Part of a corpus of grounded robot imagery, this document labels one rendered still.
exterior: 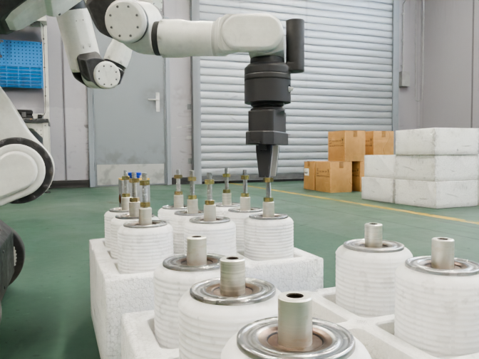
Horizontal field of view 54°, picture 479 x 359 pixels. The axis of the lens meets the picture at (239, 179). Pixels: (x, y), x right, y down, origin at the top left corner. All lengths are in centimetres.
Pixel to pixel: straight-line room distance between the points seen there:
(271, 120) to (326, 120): 601
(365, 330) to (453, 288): 11
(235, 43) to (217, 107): 535
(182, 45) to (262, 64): 16
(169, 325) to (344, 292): 23
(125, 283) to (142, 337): 25
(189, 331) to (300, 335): 12
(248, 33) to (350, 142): 385
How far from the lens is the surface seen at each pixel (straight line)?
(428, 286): 50
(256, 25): 87
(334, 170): 458
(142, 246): 80
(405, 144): 357
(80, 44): 141
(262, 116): 86
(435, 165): 338
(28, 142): 110
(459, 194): 353
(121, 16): 92
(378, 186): 381
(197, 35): 91
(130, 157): 597
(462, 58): 744
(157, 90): 608
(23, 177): 107
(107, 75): 141
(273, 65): 87
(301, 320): 30
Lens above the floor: 37
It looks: 3 degrees down
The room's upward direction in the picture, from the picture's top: 1 degrees counter-clockwise
